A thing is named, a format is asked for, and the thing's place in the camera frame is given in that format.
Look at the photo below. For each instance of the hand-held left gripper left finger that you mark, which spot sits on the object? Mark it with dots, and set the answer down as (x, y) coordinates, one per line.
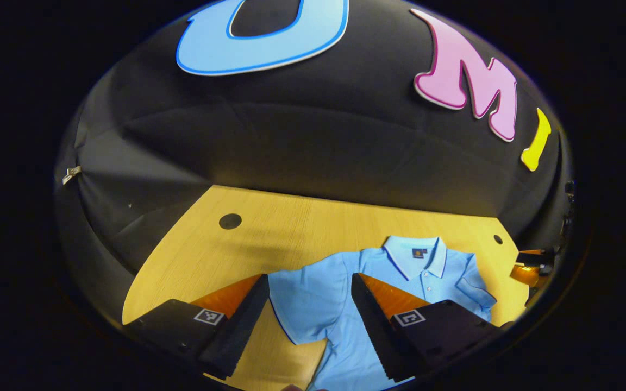
(239, 331)

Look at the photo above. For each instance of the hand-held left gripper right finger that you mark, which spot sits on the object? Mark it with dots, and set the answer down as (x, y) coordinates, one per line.
(378, 331)

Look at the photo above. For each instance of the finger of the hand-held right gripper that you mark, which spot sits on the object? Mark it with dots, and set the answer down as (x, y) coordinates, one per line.
(527, 274)

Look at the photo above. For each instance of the light blue T-shirt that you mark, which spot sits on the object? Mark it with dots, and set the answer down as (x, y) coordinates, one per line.
(318, 304)

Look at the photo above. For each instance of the black backdrop cloth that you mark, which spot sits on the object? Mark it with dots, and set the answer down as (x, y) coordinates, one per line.
(318, 146)

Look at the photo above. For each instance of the small silver clip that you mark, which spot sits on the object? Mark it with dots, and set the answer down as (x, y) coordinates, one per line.
(71, 174)

